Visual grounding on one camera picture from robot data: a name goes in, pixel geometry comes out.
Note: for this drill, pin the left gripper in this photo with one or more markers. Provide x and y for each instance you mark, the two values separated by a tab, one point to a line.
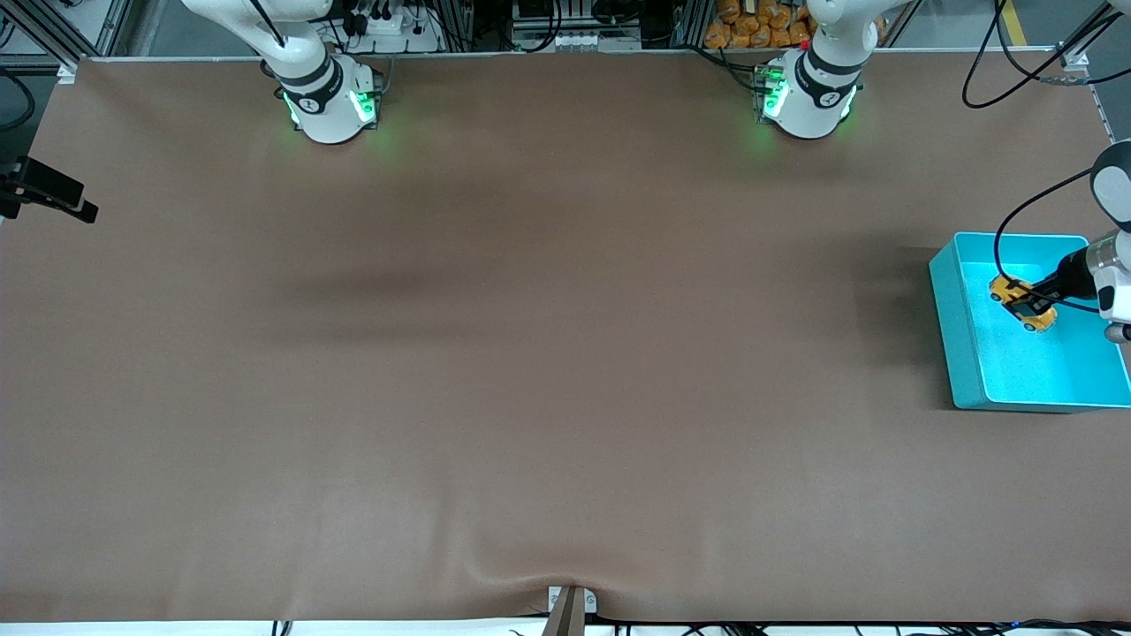
1071	276

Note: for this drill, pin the yellow beetle toy car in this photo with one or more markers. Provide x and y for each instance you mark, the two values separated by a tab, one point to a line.
1020	311

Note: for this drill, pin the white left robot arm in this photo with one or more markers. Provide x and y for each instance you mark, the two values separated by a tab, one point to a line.
817	88

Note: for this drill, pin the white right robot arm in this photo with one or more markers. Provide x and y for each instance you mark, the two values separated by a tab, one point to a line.
322	84

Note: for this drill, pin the teal plastic bin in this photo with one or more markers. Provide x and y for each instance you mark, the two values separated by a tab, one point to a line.
1025	371

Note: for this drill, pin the white power strip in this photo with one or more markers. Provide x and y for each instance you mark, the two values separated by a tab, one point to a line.
393	31

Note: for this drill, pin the orange packaged goods pile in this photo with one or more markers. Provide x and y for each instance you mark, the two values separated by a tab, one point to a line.
760	26

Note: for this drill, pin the grey metal clamp plate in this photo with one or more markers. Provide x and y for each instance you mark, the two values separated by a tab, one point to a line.
590	601

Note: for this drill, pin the aluminium frame profile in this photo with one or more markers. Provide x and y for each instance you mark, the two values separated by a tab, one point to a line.
62	31
1091	35

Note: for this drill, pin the brown camera mount bar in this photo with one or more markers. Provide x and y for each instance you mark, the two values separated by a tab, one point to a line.
567	618

